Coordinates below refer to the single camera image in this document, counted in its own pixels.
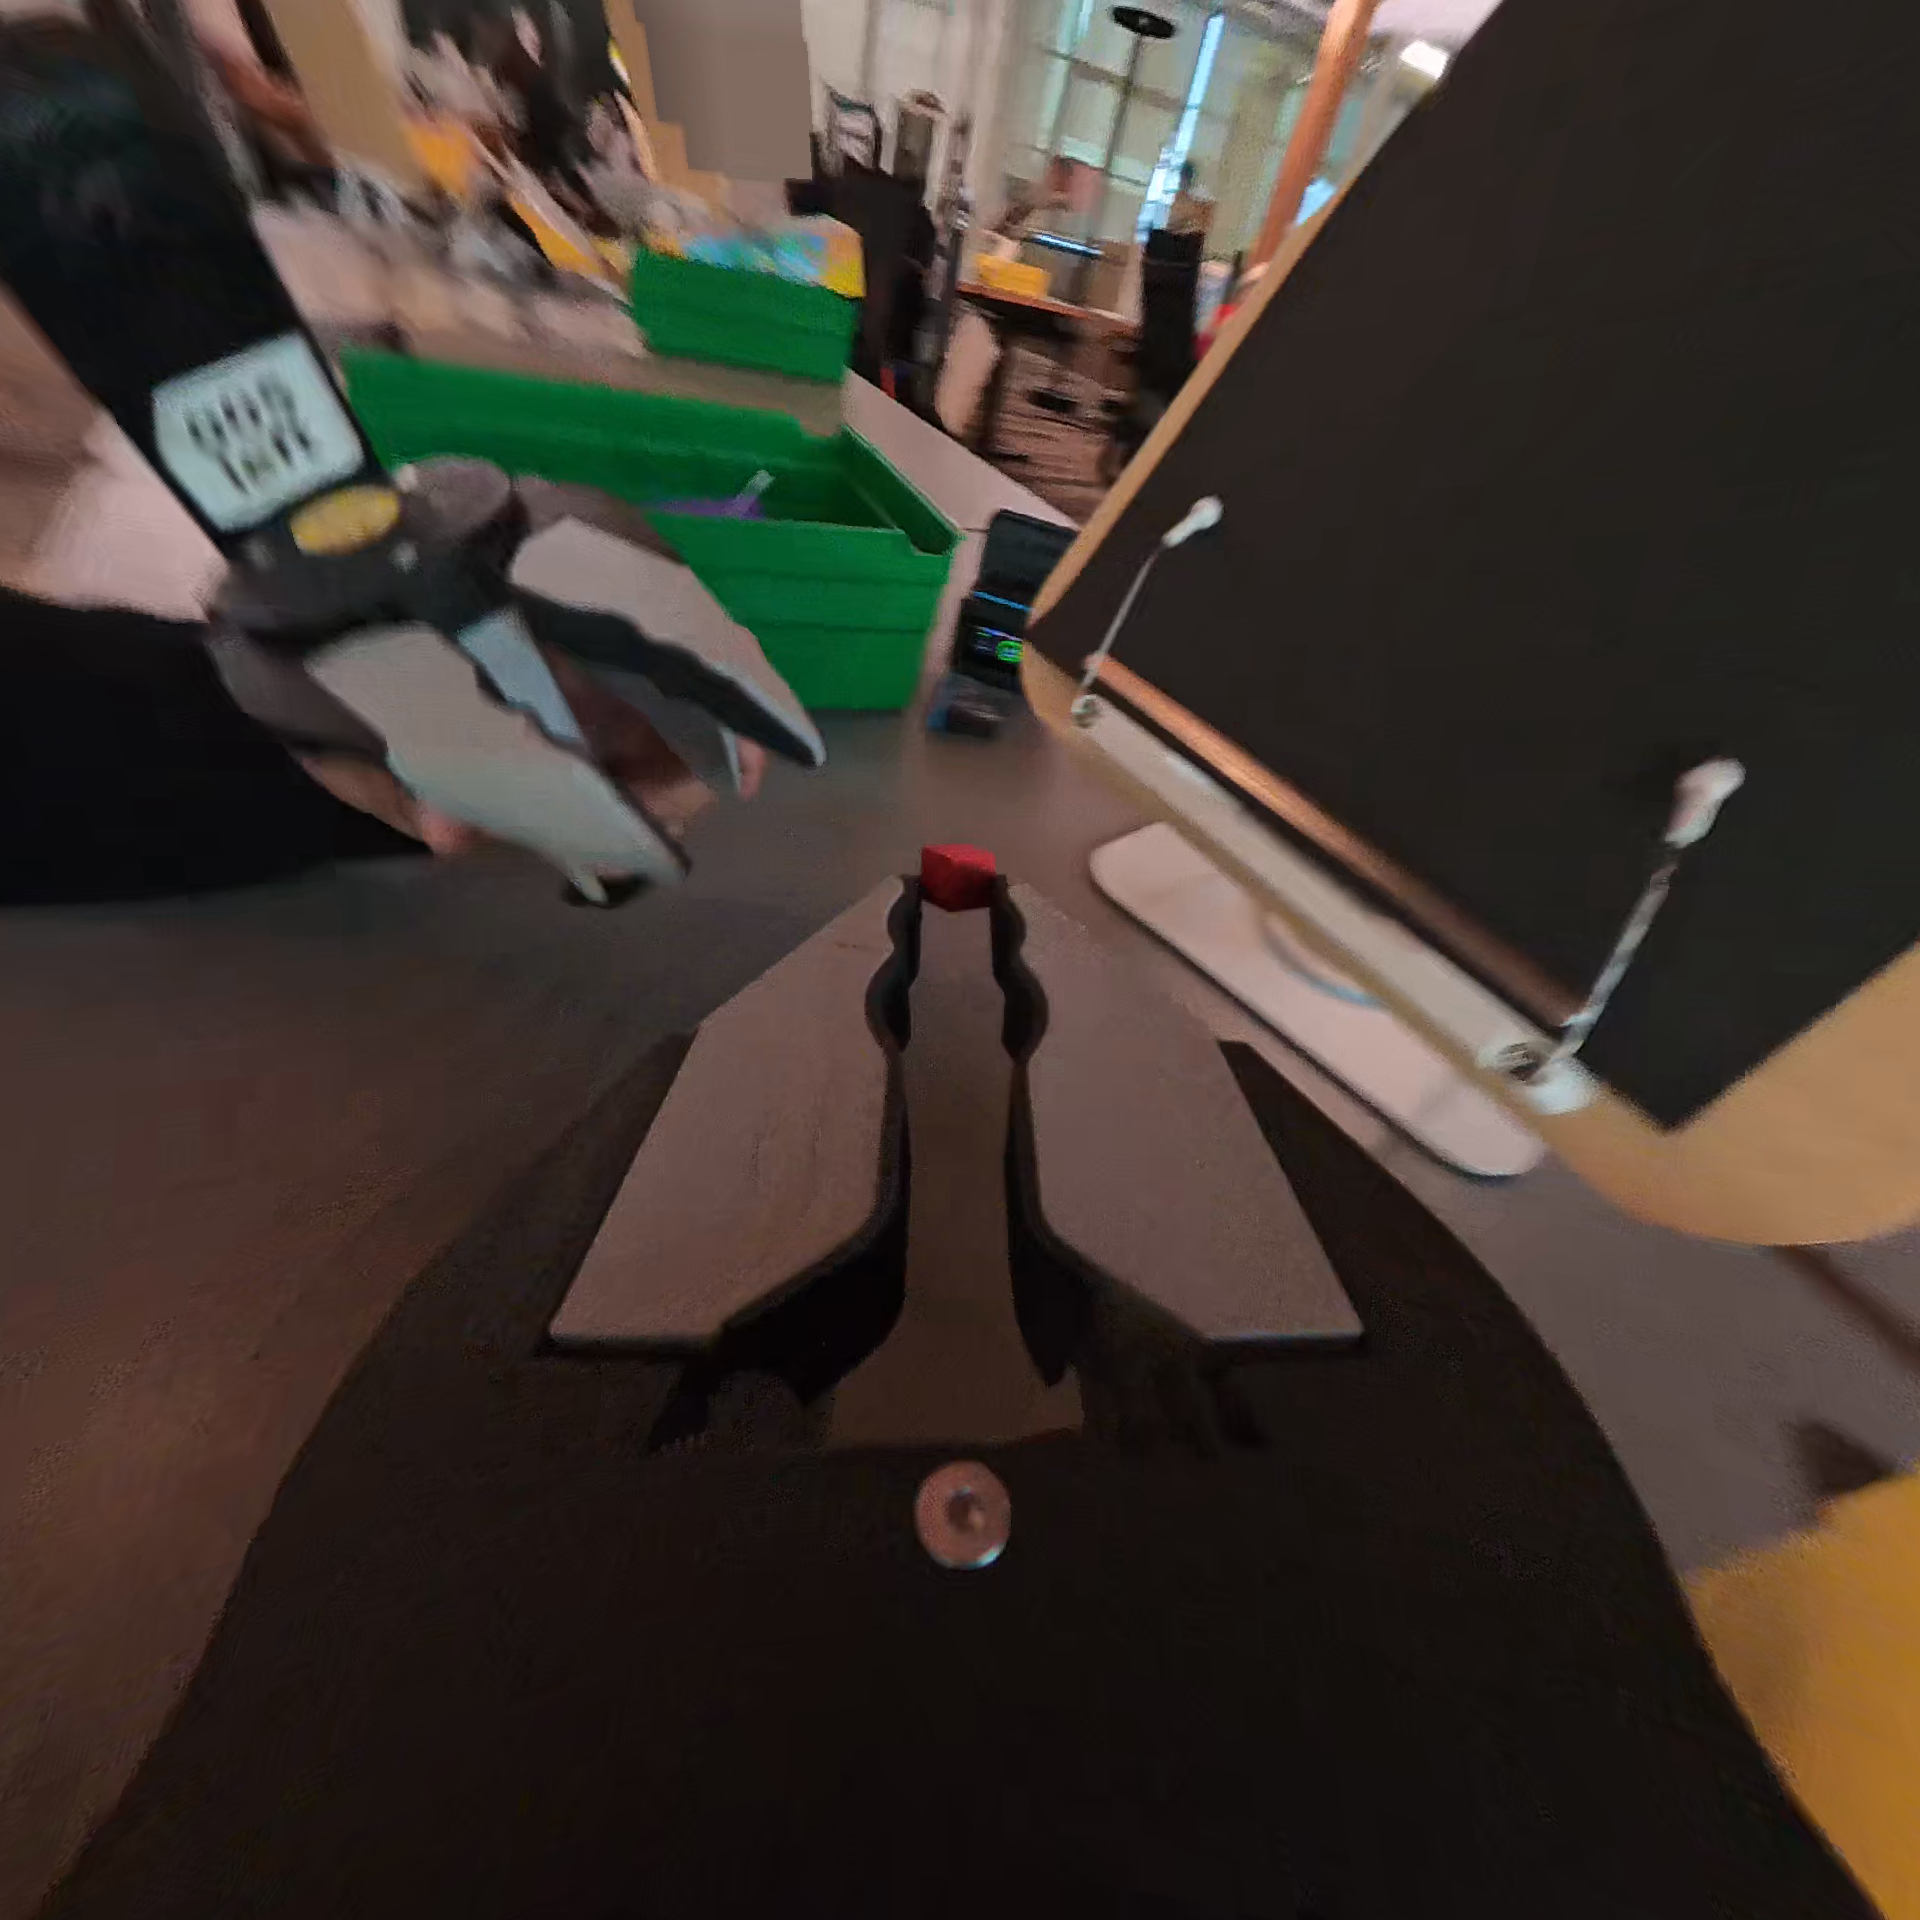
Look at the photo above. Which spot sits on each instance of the large green plastic bin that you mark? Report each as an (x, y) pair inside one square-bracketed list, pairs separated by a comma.
[(840, 600)]

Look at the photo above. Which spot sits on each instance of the dark cabinet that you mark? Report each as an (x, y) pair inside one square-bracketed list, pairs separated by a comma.
[(869, 284)]

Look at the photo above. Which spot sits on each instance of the yellow plastic bin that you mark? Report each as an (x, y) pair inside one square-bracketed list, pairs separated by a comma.
[(1830, 1680)]

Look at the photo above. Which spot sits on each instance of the black power bank with display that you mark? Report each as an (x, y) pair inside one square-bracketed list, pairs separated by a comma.
[(990, 639)]

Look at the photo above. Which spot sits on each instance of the small red cube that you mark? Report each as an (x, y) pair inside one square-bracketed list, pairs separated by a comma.
[(957, 874)]

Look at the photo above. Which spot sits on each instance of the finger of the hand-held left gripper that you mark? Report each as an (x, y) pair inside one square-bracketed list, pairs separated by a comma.
[(645, 616), (481, 779)]

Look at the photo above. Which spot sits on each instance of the person's left hand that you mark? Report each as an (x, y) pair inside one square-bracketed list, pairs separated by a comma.
[(645, 756)]

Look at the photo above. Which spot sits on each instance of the small black box blue edge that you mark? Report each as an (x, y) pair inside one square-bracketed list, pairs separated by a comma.
[(968, 704)]

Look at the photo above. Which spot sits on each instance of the colourful box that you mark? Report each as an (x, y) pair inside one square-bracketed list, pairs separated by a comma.
[(781, 253)]

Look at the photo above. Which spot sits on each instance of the wooden post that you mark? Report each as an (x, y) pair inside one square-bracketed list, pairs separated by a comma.
[(1319, 119)]

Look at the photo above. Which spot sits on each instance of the wooden desk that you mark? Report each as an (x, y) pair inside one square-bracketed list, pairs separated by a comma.
[(1049, 323)]

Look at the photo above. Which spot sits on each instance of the person's left forearm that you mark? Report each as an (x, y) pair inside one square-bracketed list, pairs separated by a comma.
[(135, 749)]

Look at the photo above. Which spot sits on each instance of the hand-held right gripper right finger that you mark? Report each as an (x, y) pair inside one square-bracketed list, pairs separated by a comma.
[(1172, 1185)]

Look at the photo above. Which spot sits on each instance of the black wooden book stand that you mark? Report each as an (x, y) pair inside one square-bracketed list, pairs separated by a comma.
[(1500, 450)]

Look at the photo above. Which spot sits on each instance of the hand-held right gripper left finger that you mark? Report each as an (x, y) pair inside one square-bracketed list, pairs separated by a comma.
[(750, 1171)]

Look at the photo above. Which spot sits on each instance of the purple item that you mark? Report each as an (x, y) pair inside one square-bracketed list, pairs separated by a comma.
[(720, 506)]

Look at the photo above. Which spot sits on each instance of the black floor lamp stand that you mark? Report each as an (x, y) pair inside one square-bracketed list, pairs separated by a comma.
[(1141, 18)]

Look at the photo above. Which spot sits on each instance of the small green plastic bin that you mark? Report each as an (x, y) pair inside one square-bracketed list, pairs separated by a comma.
[(735, 323)]

